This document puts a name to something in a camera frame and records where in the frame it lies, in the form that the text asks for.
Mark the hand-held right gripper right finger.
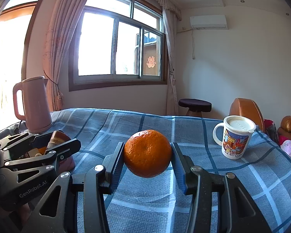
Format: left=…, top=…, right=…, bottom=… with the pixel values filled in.
left=171, top=142, right=267, bottom=233

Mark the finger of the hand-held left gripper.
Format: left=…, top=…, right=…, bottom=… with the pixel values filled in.
left=0, top=138, right=81, bottom=189
left=0, top=131, right=55, bottom=160

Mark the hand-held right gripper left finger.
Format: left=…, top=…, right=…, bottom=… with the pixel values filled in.
left=22, top=141, right=125, bottom=233

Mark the pink tin box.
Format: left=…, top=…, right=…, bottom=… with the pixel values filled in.
left=24, top=148, right=75, bottom=175

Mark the bumpy orange mandarin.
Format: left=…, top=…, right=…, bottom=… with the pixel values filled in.
left=123, top=130, right=172, bottom=178

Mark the pink electric kettle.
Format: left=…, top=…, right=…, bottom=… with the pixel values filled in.
left=13, top=76, right=53, bottom=134

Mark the blue plaid tablecloth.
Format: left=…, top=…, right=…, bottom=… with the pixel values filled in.
left=0, top=108, right=291, bottom=233

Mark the white cartoon print mug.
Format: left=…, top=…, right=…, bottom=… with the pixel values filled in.
left=213, top=116, right=257, bottom=160

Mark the dark round stool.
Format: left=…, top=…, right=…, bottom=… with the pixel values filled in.
left=178, top=98, right=212, bottom=117

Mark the white mug lid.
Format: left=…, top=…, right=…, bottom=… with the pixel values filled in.
left=223, top=116, right=257, bottom=133

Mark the wooden framed sliding window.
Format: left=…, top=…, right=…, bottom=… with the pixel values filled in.
left=68, top=0, right=168, bottom=91

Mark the orange-brown chair back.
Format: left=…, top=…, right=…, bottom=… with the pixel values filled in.
left=229, top=98, right=266, bottom=133

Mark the long pink curtain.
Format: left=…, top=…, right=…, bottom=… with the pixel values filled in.
left=43, top=0, right=97, bottom=112

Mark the red cloth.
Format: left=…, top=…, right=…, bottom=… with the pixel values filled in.
left=264, top=119, right=279, bottom=141

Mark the narrow pink curtain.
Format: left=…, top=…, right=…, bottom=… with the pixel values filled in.
left=162, top=7, right=178, bottom=116

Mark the brown leather sofa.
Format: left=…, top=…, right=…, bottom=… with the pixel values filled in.
left=277, top=113, right=291, bottom=151

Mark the white air conditioner pipe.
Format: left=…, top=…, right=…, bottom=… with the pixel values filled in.
left=177, top=28, right=196, bottom=60

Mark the wooden balcony door frame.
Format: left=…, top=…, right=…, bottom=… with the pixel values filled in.
left=0, top=0, right=54, bottom=131

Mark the white wall air conditioner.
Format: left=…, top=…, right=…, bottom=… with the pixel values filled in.
left=190, top=15, right=227, bottom=30

